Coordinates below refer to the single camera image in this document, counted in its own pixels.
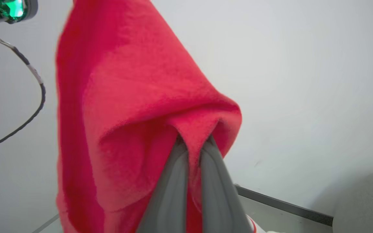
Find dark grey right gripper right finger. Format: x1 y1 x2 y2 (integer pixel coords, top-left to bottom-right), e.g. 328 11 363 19
200 136 253 233

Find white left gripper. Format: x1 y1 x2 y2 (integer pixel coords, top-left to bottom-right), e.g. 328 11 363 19
0 0 39 70

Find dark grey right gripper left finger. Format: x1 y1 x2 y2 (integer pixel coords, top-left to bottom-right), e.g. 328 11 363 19
136 138 189 233

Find red shorts with white trim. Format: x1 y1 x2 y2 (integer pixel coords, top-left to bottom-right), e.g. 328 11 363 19
55 0 268 233

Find black baseboard strip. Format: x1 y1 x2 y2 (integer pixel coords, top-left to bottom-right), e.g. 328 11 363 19
234 184 333 227

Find grey fabric sofa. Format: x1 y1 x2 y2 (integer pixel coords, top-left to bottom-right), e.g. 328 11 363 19
332 170 373 233

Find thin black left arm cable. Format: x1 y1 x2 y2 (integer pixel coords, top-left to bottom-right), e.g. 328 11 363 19
0 35 46 154

